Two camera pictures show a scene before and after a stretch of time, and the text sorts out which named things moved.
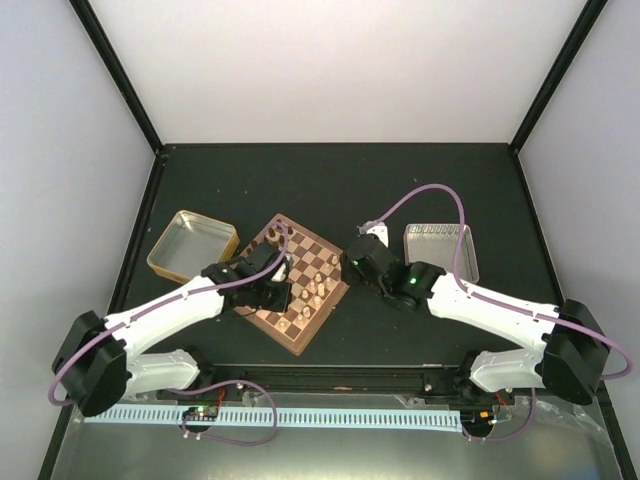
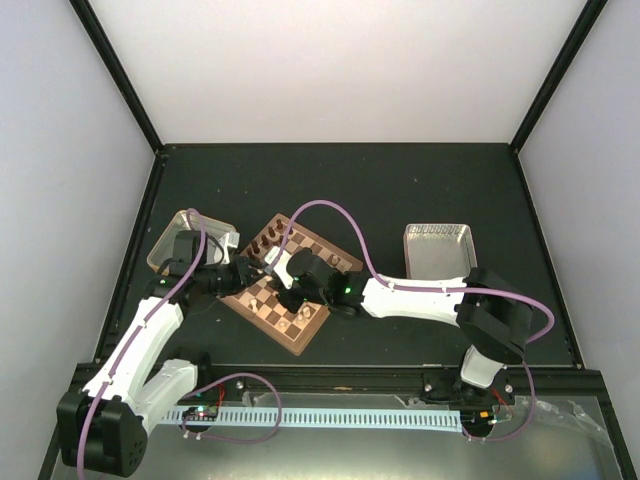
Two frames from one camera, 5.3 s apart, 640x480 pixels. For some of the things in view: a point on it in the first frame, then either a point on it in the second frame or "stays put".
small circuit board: [201, 413] stays put
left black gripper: [282, 303] to [241, 274]
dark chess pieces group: [275, 235] stays put
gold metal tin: [191, 243] stays put
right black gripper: [350, 270] to [292, 304]
